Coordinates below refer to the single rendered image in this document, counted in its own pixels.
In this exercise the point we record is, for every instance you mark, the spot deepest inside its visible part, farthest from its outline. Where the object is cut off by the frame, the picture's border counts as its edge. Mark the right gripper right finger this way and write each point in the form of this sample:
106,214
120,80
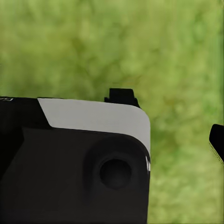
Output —
216,138

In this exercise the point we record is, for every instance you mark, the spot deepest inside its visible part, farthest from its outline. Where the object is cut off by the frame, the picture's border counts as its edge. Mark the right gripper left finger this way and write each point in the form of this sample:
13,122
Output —
11,139

